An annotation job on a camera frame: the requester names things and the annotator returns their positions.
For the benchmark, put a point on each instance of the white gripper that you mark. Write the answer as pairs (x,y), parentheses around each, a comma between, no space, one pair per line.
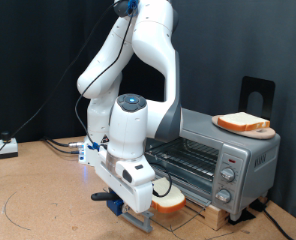
(134,190)

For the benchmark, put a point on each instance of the white bread slice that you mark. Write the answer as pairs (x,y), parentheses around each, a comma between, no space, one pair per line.
(169,200)
(241,120)

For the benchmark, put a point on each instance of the silver oven timer knob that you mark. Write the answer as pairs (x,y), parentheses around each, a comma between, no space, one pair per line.
(224,195)

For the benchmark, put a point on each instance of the silver oven temperature knob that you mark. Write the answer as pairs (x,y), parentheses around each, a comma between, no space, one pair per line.
(228,174)

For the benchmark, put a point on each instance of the silver toaster oven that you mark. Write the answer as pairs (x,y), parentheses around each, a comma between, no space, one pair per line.
(254,173)

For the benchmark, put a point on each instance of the wooden crate base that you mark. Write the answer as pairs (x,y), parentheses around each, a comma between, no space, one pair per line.
(218,220)

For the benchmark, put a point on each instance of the emergency stop button box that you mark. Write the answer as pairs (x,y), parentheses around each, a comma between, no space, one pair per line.
(7,148)

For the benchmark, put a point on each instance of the small round wooden board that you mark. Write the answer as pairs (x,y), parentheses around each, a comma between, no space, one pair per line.
(261,134)

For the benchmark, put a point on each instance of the black metal bookend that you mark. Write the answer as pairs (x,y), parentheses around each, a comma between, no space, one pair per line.
(258,85)

